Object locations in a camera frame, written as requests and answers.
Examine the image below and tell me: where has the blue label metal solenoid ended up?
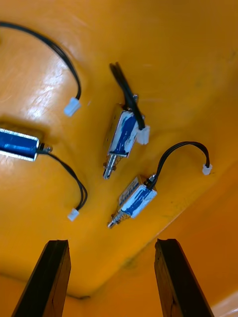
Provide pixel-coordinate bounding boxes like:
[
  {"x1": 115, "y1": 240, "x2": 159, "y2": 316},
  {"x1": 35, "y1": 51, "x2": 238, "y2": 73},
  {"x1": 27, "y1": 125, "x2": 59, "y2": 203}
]
[
  {"x1": 0, "y1": 127, "x2": 88, "y2": 222},
  {"x1": 107, "y1": 141, "x2": 213, "y2": 229},
  {"x1": 102, "y1": 61, "x2": 151, "y2": 180}
]

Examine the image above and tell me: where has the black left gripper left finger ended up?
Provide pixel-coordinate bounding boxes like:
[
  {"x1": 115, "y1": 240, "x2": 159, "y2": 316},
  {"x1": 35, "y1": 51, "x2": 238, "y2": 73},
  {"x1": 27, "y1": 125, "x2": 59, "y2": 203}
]
[{"x1": 11, "y1": 239, "x2": 71, "y2": 317}]

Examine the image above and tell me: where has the yellow-orange plastic bin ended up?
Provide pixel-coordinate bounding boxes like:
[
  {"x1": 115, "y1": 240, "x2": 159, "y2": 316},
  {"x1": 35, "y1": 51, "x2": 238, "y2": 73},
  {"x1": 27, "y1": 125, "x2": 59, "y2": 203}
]
[{"x1": 0, "y1": 0, "x2": 238, "y2": 317}]

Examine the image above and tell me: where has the black cable with white connector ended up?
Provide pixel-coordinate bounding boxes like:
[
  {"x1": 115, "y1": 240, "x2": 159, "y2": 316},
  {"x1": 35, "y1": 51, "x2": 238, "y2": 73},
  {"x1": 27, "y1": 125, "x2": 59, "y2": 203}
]
[{"x1": 0, "y1": 21, "x2": 82, "y2": 117}]

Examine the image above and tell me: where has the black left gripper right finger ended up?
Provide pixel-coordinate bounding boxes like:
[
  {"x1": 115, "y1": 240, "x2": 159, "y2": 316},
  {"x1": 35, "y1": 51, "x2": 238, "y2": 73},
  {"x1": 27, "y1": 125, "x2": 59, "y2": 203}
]
[{"x1": 154, "y1": 238, "x2": 215, "y2": 317}]

